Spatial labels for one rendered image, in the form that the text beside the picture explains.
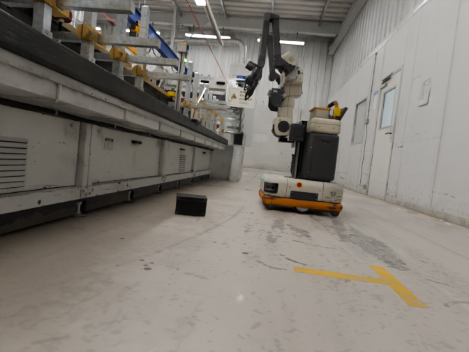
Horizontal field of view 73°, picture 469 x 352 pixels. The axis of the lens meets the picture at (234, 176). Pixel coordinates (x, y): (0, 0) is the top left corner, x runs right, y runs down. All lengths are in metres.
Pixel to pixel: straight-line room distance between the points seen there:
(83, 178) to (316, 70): 11.10
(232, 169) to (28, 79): 4.58
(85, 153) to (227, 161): 4.04
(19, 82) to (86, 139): 0.73
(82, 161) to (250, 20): 10.12
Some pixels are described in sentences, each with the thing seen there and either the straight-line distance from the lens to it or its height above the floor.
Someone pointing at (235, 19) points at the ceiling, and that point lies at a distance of 11.60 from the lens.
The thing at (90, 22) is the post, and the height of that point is 0.85.
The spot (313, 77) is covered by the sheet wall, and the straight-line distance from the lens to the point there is 12.32.
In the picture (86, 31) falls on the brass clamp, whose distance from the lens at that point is 1.40.
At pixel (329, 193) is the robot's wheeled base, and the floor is 0.20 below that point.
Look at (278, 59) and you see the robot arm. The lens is 2.83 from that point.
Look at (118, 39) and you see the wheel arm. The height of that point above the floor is 0.81.
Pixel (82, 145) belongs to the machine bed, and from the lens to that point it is 1.83.
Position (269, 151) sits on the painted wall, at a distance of 11.80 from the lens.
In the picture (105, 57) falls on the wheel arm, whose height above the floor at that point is 0.80.
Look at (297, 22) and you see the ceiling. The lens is 11.52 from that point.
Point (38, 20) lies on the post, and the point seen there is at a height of 0.74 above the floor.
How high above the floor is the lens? 0.39
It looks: 3 degrees down
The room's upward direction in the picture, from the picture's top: 6 degrees clockwise
